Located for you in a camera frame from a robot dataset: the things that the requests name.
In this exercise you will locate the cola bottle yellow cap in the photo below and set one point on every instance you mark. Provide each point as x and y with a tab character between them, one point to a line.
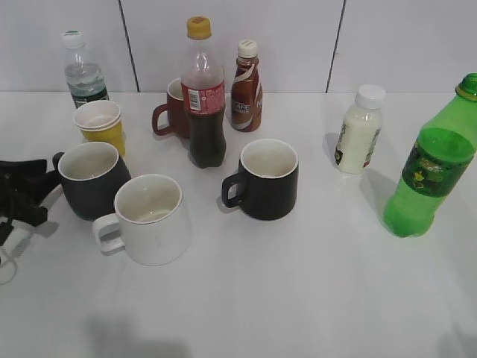
202	82

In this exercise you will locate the yellow paper cup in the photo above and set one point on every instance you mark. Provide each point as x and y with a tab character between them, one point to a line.
112	134

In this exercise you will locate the white mug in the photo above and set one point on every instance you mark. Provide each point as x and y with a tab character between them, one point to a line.
150	221

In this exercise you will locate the green sprite bottle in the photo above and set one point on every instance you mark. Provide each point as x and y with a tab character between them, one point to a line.
444	148

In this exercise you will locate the gray mug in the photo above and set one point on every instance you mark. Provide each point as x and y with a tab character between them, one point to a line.
91	174

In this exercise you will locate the clear water bottle green label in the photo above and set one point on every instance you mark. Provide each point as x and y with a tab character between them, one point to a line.
84	77

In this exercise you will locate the brown coffee drink bottle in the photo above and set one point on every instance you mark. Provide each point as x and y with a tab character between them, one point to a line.
246	91

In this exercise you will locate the white paper cup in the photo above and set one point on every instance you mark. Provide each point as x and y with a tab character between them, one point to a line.
96	115

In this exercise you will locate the black mug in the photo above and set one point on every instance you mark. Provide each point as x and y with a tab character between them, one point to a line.
265	184

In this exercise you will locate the white milk bottle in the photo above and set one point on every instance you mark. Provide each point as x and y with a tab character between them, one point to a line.
360	128

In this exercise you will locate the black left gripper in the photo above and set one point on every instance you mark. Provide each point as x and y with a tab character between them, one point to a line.
21	200

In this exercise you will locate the dark red mug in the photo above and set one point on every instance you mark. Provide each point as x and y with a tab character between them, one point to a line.
174	107

